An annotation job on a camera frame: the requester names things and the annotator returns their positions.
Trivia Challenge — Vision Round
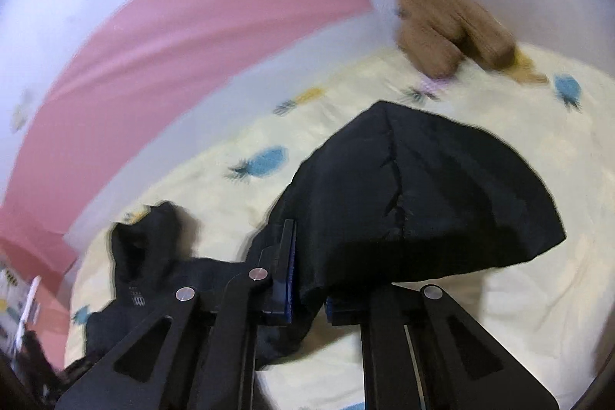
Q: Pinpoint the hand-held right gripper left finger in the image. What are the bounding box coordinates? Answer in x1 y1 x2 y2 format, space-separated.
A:
55 219 295 410

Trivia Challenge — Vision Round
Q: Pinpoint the cream pineapple print bedsheet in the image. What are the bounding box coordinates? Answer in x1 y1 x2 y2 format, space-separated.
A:
62 39 615 410

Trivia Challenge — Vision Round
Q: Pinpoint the yellow grey wall sticker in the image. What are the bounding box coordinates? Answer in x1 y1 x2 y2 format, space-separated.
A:
10 89 35 133

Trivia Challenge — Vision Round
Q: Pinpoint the white rail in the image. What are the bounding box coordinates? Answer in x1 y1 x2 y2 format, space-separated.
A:
13 274 43 355

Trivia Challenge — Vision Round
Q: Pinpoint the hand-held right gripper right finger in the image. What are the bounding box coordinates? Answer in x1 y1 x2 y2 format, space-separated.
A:
325 281 561 410

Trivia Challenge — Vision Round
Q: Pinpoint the brown teddy bear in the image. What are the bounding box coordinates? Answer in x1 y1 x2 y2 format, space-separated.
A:
393 0 520 80

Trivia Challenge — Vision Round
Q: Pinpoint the black jacket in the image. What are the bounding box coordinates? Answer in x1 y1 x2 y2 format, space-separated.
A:
60 100 568 392

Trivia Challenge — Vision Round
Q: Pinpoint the white pineapple print cushion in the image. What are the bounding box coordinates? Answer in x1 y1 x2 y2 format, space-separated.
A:
0 263 30 344

